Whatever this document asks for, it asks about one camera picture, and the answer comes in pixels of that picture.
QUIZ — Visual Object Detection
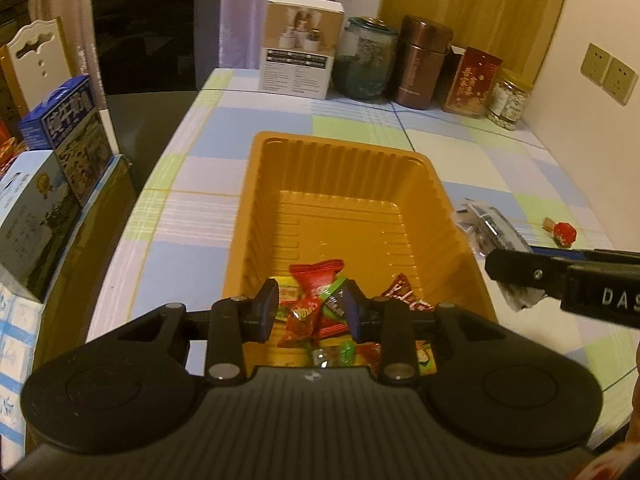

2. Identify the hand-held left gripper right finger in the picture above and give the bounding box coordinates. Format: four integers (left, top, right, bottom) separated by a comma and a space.
341, 280, 493, 385

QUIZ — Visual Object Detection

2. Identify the dark red snack packet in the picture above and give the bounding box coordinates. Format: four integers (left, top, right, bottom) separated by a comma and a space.
380, 273, 435, 313

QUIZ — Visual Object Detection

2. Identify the orange plastic tray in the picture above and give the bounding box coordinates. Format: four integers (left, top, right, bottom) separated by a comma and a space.
222, 131, 498, 376

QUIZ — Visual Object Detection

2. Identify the blue printed carton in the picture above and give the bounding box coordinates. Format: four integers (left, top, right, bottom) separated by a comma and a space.
20, 75, 118, 207

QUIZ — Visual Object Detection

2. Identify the orange-red snack packet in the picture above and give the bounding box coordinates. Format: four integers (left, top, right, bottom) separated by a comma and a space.
355, 342, 383, 376

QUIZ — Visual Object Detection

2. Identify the dark wooden furniture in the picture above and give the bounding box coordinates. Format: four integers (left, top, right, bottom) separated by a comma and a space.
0, 0, 32, 126

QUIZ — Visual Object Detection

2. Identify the red gift box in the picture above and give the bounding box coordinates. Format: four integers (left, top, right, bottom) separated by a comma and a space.
441, 46, 503, 120

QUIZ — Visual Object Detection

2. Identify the black chair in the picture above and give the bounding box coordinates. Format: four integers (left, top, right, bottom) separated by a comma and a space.
90, 0, 223, 196

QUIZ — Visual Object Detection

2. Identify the white carved chair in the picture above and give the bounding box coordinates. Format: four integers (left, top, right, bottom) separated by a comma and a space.
5, 17, 78, 111

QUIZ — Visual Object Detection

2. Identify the clear plastic jar yellow lid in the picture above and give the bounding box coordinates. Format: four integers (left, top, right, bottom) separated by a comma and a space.
486, 68, 531, 132

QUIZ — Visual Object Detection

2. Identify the white cardboard box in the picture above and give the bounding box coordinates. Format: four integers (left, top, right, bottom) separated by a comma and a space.
257, 0, 346, 101

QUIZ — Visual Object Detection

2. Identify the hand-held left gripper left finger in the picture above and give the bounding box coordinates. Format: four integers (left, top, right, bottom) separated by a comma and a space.
117, 278, 280, 386

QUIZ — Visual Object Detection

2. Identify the grey-blue printed carton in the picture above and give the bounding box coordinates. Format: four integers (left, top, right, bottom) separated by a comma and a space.
0, 150, 83, 303

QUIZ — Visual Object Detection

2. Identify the clear silver snack packet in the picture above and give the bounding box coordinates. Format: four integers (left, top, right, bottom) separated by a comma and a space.
452, 199, 548, 313

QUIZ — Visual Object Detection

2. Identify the red twist-wrapped candy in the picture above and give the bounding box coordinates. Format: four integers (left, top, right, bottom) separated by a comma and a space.
544, 217, 577, 248

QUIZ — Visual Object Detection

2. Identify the large red snack packet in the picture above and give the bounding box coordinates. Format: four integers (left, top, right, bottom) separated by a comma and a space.
289, 259, 347, 301

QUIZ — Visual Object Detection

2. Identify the brown metal canister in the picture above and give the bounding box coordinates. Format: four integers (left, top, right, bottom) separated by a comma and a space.
390, 15, 454, 111

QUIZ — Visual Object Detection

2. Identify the yellow snack packet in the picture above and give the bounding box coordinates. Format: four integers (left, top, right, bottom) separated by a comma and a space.
277, 277, 301, 306

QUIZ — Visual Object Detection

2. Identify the long black green-edged snack packet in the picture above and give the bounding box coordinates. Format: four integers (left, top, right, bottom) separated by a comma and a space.
314, 277, 353, 338

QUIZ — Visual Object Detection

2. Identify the wall socket plate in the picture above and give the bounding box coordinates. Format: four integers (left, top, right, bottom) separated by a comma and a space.
602, 57, 638, 107
580, 42, 613, 83

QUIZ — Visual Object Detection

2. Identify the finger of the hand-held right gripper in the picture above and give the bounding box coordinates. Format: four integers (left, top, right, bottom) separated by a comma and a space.
485, 249, 583, 302
530, 246, 601, 262

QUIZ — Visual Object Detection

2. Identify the white and blue carton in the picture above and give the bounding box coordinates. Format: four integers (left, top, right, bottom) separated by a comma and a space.
0, 284, 45, 456

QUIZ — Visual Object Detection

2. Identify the green-white wrapped candy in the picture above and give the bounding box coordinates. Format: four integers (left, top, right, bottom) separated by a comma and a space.
415, 342, 441, 376

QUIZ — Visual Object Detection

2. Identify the yellow-green candy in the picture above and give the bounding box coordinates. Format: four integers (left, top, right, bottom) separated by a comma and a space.
327, 340, 358, 368

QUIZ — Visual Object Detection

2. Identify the small red snack packet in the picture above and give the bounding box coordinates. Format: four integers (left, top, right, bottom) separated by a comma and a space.
277, 296, 323, 348

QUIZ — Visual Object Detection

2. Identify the glass jar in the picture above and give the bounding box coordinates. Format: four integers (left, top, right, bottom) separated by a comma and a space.
332, 16, 399, 101

